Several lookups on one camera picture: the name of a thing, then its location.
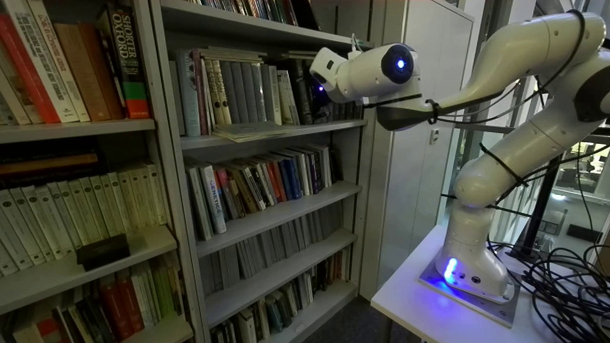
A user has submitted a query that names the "black stand pole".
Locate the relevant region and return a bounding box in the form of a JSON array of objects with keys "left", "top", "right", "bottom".
[{"left": 512, "top": 151, "right": 569, "bottom": 264}]

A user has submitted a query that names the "red-orange book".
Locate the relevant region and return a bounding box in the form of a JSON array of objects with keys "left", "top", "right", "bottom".
[{"left": 264, "top": 159, "right": 281, "bottom": 204}]

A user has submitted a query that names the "tan hardcover book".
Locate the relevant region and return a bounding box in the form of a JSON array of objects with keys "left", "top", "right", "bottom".
[{"left": 54, "top": 22, "right": 115, "bottom": 123}]

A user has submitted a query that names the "cream volume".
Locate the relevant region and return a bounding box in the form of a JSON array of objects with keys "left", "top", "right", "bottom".
[
  {"left": 130, "top": 163, "right": 172, "bottom": 229},
  {"left": 66, "top": 178, "right": 108, "bottom": 246},
  {"left": 102, "top": 170, "right": 140, "bottom": 235},
  {"left": 18, "top": 185, "right": 56, "bottom": 264},
  {"left": 0, "top": 189, "right": 35, "bottom": 269},
  {"left": 45, "top": 180, "right": 83, "bottom": 254}
]

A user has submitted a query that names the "dark red book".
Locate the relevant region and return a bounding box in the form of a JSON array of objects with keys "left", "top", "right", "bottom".
[
  {"left": 98, "top": 277, "right": 132, "bottom": 340},
  {"left": 117, "top": 273, "right": 148, "bottom": 336}
]

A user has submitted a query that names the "grey Machine Intelligence book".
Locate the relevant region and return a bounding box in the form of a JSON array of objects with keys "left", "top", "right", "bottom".
[
  {"left": 245, "top": 62, "right": 258, "bottom": 128},
  {"left": 228, "top": 62, "right": 241, "bottom": 128},
  {"left": 258, "top": 63, "right": 272, "bottom": 128},
  {"left": 235, "top": 62, "right": 251, "bottom": 128}
]

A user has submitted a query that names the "pale patterned book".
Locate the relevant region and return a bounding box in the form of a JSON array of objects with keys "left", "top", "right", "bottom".
[{"left": 277, "top": 69, "right": 302, "bottom": 128}]

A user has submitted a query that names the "teal hardcover book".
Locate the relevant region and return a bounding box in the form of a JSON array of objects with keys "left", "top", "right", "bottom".
[{"left": 180, "top": 52, "right": 201, "bottom": 138}]

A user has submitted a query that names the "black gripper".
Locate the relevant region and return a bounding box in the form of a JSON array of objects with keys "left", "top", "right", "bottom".
[{"left": 310, "top": 75, "right": 336, "bottom": 109}]

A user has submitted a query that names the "red hardcover book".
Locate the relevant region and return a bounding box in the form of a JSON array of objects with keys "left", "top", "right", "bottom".
[{"left": 0, "top": 12, "right": 64, "bottom": 126}]

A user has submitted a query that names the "pale flat book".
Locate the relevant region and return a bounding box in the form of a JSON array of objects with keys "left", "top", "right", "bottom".
[{"left": 212, "top": 123, "right": 291, "bottom": 145}]

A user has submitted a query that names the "white book red lettering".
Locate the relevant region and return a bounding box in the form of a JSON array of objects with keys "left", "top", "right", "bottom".
[
  {"left": 28, "top": 0, "right": 92, "bottom": 123},
  {"left": 3, "top": 0, "right": 83, "bottom": 124}
]

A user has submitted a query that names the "thin red book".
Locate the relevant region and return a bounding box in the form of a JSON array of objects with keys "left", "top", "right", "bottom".
[{"left": 193, "top": 56, "right": 207, "bottom": 136}]

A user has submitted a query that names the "cream Machine Intelligence 8 book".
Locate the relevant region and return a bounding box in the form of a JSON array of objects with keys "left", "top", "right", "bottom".
[{"left": 266, "top": 65, "right": 287, "bottom": 128}]

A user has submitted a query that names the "black cable bundle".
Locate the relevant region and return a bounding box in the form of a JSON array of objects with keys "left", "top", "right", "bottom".
[{"left": 489, "top": 241, "right": 610, "bottom": 343}]

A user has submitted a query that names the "grey metal bookcase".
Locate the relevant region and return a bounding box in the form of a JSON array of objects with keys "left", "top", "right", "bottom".
[
  {"left": 0, "top": 0, "right": 197, "bottom": 343},
  {"left": 150, "top": 0, "right": 378, "bottom": 343}
]

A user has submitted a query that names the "dark flat book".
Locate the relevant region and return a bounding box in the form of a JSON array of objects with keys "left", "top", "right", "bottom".
[{"left": 279, "top": 50, "right": 313, "bottom": 63}]

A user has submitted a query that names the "grey journal volume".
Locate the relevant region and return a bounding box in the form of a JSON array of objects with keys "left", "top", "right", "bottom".
[
  {"left": 218, "top": 246, "right": 243, "bottom": 290},
  {"left": 235, "top": 241, "right": 258, "bottom": 283},
  {"left": 312, "top": 210, "right": 331, "bottom": 248},
  {"left": 201, "top": 254, "right": 226, "bottom": 296}
]

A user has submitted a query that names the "brown flat book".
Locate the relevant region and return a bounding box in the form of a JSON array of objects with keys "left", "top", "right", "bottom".
[{"left": 0, "top": 151, "right": 104, "bottom": 182}]

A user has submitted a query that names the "dark book red-green base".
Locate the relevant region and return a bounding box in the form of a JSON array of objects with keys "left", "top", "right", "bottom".
[{"left": 94, "top": 4, "right": 153, "bottom": 123}]

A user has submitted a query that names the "thin pale green booklet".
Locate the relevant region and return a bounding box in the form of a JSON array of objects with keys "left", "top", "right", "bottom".
[
  {"left": 195, "top": 44, "right": 268, "bottom": 56},
  {"left": 197, "top": 54, "right": 270, "bottom": 65},
  {"left": 197, "top": 50, "right": 270, "bottom": 62}
]

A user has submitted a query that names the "small black box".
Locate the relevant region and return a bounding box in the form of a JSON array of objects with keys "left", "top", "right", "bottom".
[{"left": 75, "top": 233, "right": 134, "bottom": 273}]

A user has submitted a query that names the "green plastic-covered book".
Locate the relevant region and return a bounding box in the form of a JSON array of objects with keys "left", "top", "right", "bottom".
[{"left": 252, "top": 62, "right": 266, "bottom": 128}]

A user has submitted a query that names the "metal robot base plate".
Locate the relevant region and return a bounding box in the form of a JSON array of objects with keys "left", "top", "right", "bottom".
[{"left": 418, "top": 250, "right": 523, "bottom": 330}]

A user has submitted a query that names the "dark blue book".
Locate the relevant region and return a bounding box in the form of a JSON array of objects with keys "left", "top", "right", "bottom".
[{"left": 212, "top": 321, "right": 239, "bottom": 343}]

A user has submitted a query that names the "brown-orange book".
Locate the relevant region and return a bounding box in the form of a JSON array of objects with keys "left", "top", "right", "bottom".
[{"left": 272, "top": 159, "right": 289, "bottom": 203}]

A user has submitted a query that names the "white table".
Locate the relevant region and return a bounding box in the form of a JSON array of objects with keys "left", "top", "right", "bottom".
[{"left": 371, "top": 222, "right": 610, "bottom": 343}]

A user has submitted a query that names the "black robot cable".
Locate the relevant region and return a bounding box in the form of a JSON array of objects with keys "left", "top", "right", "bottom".
[{"left": 374, "top": 8, "right": 590, "bottom": 130}]

